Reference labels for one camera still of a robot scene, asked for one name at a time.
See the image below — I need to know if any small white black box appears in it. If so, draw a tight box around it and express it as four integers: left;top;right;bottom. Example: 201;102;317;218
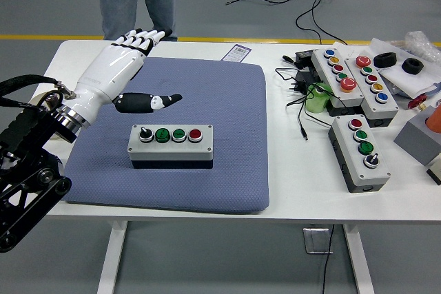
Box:
426;154;441;185

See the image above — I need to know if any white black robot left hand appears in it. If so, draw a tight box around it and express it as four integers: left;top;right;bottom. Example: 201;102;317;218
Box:
70;28;183;126

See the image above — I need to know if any grey four-button control box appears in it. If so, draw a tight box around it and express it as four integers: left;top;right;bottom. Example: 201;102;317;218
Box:
327;116;392;193
127;123;214;171

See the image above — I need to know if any orange cylinder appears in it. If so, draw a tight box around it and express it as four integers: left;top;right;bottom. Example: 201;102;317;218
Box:
425;104;441;132

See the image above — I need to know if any purple white barcode label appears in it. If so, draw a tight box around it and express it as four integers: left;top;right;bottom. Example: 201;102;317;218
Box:
221;43;252;63

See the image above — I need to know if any grey block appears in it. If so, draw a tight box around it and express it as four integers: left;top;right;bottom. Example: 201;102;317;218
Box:
393;106;441;167

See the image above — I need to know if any black foam ring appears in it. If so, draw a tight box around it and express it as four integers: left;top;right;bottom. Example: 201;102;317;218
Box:
401;58;424;75
373;52;397;67

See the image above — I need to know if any metal floor socket plate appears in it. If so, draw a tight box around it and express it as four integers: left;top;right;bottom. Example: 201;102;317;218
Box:
302;227;334;255

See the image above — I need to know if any blue-grey padded mat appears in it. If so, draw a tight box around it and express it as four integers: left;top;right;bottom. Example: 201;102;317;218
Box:
63;56;270;215

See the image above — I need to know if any thin black cable with plug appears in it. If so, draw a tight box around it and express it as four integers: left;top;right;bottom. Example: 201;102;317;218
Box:
274;66;342;142

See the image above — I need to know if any black power adapter block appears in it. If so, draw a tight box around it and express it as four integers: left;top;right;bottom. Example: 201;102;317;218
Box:
294;49;318;70
295;68;323;85

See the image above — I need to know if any green tape roll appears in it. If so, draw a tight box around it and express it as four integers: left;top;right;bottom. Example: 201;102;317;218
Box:
305;82;331;114

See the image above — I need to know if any person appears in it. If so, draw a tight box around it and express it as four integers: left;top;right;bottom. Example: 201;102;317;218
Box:
75;0;179;42

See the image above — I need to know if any black floor cable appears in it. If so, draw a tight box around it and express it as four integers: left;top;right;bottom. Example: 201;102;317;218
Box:
225;0;347;47

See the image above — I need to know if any white paper sheet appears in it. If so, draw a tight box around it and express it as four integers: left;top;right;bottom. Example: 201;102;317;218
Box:
370;37;441;99

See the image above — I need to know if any grey five-button control box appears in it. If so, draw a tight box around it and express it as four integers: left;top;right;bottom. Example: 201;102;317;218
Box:
344;55;400;128
311;48;365;117

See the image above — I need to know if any beige plate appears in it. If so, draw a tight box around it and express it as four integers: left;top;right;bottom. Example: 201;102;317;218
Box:
29;90;70;144

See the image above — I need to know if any black plug adapter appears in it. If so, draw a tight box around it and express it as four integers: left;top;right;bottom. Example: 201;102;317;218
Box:
285;79;309;96

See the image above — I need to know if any small red part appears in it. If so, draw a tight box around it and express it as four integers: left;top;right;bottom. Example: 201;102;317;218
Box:
407;94;428;109

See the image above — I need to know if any clear plastic bag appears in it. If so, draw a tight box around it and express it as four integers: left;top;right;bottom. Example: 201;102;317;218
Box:
392;30;441;64

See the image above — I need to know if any black cable under table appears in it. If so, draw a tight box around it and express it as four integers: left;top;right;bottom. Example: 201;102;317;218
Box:
322;224;336;294

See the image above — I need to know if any white table leg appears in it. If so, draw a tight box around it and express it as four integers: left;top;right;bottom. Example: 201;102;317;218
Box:
96;220;128;294
342;223;375;294

